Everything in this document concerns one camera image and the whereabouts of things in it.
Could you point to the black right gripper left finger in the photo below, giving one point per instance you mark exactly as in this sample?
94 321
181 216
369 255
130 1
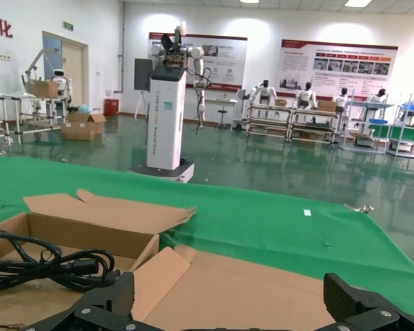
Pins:
124 293

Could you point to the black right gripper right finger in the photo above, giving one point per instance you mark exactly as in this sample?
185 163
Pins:
336 296

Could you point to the open cardboard box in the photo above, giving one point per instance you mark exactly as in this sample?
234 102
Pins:
89 224
245 293

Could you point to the large cardboard box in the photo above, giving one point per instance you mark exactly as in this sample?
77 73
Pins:
327 105

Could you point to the small cardboard box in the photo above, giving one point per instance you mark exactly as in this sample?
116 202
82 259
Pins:
281 102

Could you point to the white tape label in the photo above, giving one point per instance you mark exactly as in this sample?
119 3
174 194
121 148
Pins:
307 212

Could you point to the metal table clip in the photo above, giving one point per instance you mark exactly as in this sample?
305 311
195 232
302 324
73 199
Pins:
365 208

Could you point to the green tablecloth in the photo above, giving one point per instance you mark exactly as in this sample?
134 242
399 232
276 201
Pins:
262 227

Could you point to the open cardboard carton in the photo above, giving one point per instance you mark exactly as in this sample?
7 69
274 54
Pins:
79 129

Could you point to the white tower robot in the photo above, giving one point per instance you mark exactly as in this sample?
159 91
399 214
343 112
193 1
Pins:
165 124

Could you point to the beige pipe workbench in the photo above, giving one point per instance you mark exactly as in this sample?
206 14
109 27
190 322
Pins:
269 120
314 123

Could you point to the grey metal shelf rack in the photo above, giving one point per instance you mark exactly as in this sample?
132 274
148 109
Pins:
379 121
410 132

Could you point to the red bin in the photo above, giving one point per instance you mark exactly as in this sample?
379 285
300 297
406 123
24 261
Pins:
111 107

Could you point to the teal plastic bag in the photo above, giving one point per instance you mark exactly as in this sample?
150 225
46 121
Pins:
84 108

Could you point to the black stool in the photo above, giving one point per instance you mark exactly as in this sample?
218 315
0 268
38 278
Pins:
222 112

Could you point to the white pipe rack workbench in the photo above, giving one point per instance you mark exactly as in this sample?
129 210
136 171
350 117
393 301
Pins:
19 113

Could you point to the white desk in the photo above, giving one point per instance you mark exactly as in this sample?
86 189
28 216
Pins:
222 100

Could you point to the cardboard carton on rack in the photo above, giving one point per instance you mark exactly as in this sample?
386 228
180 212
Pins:
45 89

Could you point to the black display screen on stand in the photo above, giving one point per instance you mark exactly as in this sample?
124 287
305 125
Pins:
142 74

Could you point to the small white humanoid robot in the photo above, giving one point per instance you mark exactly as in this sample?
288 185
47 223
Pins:
59 77

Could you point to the green exit sign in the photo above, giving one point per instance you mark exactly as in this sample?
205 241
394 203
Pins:
68 25

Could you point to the ceiling light panel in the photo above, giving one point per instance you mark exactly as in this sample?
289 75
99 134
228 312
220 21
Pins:
358 2
253 1

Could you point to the beige door with frame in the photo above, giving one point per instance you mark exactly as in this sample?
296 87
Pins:
74 72

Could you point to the wide wall poster board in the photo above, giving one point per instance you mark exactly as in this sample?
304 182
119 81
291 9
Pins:
333 57

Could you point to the white wall pipe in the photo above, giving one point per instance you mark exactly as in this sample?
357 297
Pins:
123 51

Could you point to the white lifting frame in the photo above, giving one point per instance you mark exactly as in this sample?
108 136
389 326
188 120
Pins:
33 63

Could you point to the white wall socket strip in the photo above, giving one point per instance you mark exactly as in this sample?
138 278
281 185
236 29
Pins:
2 56

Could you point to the red wall lettering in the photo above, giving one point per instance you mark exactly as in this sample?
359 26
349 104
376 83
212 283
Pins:
4 27

